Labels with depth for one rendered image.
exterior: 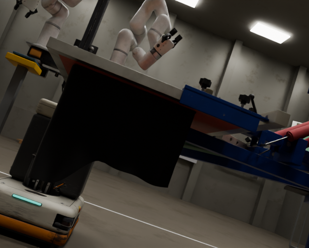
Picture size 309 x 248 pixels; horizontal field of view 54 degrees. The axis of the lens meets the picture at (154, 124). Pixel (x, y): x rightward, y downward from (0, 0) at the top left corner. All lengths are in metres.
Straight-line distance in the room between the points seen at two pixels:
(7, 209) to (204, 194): 10.18
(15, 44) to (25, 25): 0.78
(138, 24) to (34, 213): 1.34
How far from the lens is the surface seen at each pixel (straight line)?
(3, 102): 1.50
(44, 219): 2.11
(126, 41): 1.94
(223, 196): 12.13
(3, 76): 12.40
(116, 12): 12.61
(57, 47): 1.09
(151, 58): 1.82
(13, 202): 2.14
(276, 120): 1.15
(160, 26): 1.94
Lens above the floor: 0.70
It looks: 8 degrees up
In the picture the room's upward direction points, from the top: 20 degrees clockwise
